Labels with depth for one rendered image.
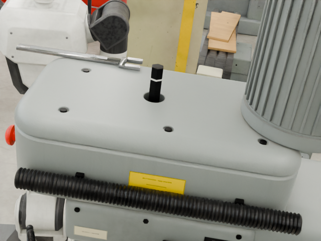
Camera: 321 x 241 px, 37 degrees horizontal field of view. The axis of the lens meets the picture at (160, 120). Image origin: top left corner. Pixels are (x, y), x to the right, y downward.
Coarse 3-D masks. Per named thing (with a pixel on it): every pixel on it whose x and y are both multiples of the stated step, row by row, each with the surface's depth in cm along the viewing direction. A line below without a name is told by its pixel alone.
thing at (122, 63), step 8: (16, 48) 93; (24, 48) 92; (32, 48) 93; (40, 48) 93; (48, 48) 93; (64, 56) 92; (72, 56) 92; (80, 56) 92; (88, 56) 92; (96, 56) 93; (104, 56) 93; (112, 64) 92; (120, 64) 91; (128, 64) 92
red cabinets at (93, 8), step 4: (4, 0) 569; (84, 0) 547; (92, 0) 545; (96, 0) 543; (100, 0) 542; (104, 0) 541; (108, 0) 540; (124, 0) 552; (92, 4) 548; (96, 4) 546; (100, 4) 544; (92, 8) 549; (96, 8) 547; (92, 12) 552
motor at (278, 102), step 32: (288, 0) 67; (320, 0) 63; (288, 32) 68; (320, 32) 65; (256, 64) 76; (288, 64) 69; (320, 64) 67; (256, 96) 77; (288, 96) 71; (320, 96) 69; (256, 128) 77; (288, 128) 73; (320, 128) 72
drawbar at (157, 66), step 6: (156, 66) 80; (162, 66) 81; (156, 72) 80; (162, 72) 80; (156, 78) 80; (150, 84) 82; (156, 84) 81; (150, 90) 82; (156, 90) 82; (150, 96) 83; (156, 96) 82; (156, 102) 83
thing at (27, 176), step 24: (24, 168) 77; (48, 192) 76; (72, 192) 75; (96, 192) 75; (120, 192) 75; (144, 192) 75; (192, 216) 75; (216, 216) 74; (240, 216) 74; (264, 216) 74; (288, 216) 74
